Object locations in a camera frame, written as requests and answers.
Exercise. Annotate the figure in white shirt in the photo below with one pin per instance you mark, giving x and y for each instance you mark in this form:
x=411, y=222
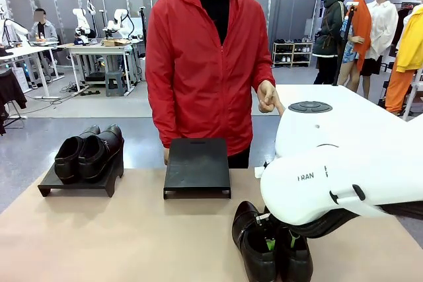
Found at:
x=383, y=31

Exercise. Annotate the mannequin in dark green jacket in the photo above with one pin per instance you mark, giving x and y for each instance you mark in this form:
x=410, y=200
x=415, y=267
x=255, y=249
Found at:
x=333, y=18

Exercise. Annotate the white desk carrying robots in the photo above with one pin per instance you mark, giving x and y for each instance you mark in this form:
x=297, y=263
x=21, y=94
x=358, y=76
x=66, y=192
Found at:
x=96, y=49

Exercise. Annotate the person's left hand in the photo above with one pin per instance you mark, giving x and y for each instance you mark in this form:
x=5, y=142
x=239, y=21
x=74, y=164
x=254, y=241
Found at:
x=267, y=95

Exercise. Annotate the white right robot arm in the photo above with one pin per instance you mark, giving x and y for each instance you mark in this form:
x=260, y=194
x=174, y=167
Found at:
x=330, y=136

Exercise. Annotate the black flat shoe stand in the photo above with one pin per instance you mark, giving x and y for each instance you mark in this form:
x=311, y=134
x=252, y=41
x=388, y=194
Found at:
x=196, y=166

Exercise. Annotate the small white background robot arm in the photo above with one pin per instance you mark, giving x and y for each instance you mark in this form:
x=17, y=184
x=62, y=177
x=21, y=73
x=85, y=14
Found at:
x=81, y=24
x=120, y=22

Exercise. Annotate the mannequin in orange top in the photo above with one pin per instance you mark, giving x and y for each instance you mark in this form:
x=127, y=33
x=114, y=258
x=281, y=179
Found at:
x=361, y=31

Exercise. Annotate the black green-tipped right gripper finger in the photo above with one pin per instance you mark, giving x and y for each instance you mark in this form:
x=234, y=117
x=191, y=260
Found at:
x=270, y=242
x=293, y=239

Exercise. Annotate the grey plastic step stool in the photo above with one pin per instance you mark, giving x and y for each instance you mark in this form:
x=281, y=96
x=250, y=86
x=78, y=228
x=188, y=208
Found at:
x=115, y=84

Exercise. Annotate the person in red jacket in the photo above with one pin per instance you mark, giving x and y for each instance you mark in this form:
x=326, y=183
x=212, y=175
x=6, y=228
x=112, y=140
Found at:
x=198, y=97

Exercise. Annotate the white desk with thin legs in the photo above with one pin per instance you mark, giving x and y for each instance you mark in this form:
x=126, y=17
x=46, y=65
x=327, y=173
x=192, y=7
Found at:
x=29, y=51

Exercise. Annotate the person's right hand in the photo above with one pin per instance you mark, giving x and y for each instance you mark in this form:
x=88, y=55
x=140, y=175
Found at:
x=166, y=157

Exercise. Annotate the black shoe stand with legs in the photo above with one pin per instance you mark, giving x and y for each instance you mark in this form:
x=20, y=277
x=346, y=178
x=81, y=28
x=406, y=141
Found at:
x=82, y=186

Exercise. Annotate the mannequin in yellow hoodie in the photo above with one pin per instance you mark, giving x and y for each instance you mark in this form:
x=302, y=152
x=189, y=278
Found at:
x=408, y=51

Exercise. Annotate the person's right forearm red sleeve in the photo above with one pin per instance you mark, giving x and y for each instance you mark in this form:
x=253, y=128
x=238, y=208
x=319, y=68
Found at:
x=162, y=123

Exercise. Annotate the wooden shoe rack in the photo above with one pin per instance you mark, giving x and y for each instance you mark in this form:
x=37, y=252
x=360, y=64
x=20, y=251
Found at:
x=292, y=54

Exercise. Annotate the person's left forearm red sleeve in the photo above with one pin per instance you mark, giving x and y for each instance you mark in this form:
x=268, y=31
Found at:
x=261, y=70

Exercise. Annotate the black hanging jacket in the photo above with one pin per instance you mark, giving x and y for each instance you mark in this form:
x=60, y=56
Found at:
x=11, y=90

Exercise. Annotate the black tripod pole with camera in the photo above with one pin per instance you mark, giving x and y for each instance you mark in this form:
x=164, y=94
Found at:
x=343, y=47

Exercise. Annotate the flat cardboard box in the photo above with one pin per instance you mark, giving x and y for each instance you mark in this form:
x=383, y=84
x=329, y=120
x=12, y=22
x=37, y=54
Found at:
x=114, y=42

